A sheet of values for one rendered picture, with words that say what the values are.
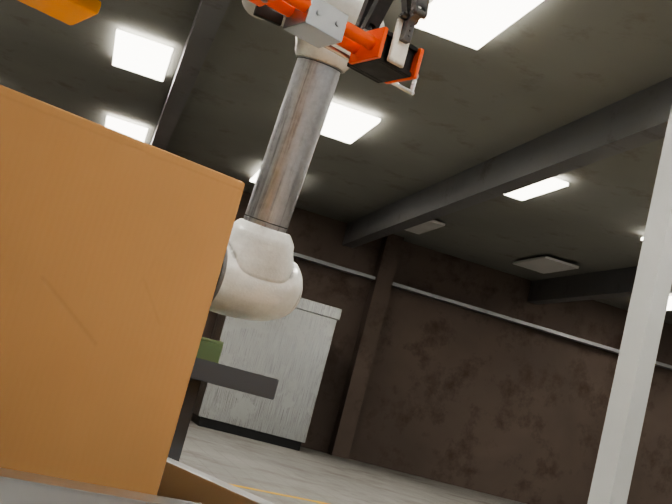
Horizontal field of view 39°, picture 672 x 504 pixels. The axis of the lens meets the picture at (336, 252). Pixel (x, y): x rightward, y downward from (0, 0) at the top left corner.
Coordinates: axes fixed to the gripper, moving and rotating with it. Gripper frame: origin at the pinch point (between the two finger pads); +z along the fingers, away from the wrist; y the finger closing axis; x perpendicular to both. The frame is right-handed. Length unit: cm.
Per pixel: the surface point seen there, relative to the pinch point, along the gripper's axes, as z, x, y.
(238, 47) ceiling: -273, 317, -729
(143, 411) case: 61, -32, 21
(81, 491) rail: 68, -43, 37
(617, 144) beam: -233, 548, -426
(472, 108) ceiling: -273, 517, -591
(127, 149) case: 34, -43, 21
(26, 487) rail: 69, -48, 37
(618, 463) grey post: 44, 284, -157
